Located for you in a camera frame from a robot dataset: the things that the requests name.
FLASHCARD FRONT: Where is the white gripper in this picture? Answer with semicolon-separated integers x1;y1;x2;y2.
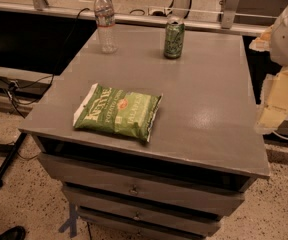
249;5;288;129

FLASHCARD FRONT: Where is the green jalapeno chip bag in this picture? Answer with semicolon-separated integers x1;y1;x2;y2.
73;83;162;142

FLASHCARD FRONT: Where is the green soda can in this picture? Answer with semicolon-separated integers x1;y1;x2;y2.
164;15;185;59

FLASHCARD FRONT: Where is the grey drawer cabinet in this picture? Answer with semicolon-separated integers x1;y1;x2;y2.
18;23;272;240

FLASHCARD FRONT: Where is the clear plastic water bottle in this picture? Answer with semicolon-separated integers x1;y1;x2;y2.
94;0;117;54

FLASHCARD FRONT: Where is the middle grey drawer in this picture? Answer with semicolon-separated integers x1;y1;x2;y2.
62;183;220;238

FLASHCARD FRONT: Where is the grey drawer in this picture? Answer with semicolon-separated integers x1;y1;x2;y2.
38;153;244;216
62;183;220;238
77;207;205;240

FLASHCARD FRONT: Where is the top grey drawer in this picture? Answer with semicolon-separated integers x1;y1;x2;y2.
38;153;244;216

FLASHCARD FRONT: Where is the bottom grey drawer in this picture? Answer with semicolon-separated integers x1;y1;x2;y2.
77;207;205;240

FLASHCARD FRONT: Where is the blue tape cross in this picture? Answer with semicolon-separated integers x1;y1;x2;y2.
58;203;78;238

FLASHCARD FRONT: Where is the black tripod leg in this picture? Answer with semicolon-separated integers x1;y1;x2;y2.
0;133;26;188

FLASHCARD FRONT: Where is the black shoe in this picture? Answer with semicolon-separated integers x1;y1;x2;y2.
0;226;26;240

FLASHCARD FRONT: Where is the black cable on left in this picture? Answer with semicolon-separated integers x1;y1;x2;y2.
0;7;92;119

